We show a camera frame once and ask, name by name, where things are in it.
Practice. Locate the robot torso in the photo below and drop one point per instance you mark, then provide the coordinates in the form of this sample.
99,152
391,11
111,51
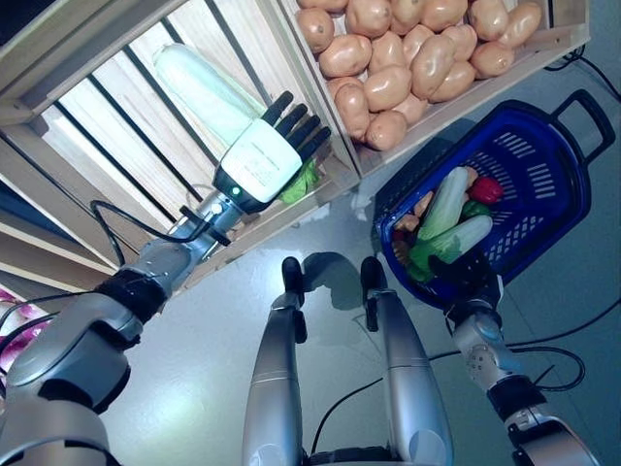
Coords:
349,458

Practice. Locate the orange carrot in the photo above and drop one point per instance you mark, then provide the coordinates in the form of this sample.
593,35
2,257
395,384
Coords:
423,204

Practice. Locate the yellow orange vegetable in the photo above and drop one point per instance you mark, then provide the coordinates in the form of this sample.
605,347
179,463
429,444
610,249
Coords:
472,177

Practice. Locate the red bell pepper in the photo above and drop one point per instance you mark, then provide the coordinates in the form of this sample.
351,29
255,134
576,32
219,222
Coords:
485,190

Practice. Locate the napa cabbage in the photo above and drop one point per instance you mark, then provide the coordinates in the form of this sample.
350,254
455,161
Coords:
446,199
204,92
463,235

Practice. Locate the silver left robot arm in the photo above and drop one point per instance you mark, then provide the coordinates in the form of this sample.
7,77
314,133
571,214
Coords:
160,257

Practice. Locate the wooden crate with slatted floor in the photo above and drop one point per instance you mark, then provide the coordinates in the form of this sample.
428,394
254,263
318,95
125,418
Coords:
276,48

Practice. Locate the wooden display stand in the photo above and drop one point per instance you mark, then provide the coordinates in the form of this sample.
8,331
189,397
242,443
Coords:
48,252

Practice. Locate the wooden potato crate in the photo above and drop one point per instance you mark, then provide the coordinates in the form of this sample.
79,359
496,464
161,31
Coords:
533,67

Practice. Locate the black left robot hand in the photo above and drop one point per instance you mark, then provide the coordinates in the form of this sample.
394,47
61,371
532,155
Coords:
262,155

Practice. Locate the blue plastic shopping basket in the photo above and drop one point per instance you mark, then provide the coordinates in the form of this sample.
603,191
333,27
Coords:
533,145

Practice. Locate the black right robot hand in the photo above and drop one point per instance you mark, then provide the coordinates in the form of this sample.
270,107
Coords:
473,281

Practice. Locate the green bell pepper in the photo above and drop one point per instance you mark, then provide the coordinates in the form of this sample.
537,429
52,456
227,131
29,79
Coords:
475,209

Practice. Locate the tan potato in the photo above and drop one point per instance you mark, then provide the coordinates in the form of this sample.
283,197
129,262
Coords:
417,39
521,23
386,87
432,60
388,51
406,14
369,14
487,19
442,12
455,81
344,54
492,59
411,109
315,28
461,41
385,130
322,3
351,107

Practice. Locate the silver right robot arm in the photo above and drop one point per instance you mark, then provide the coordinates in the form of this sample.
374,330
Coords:
478,340

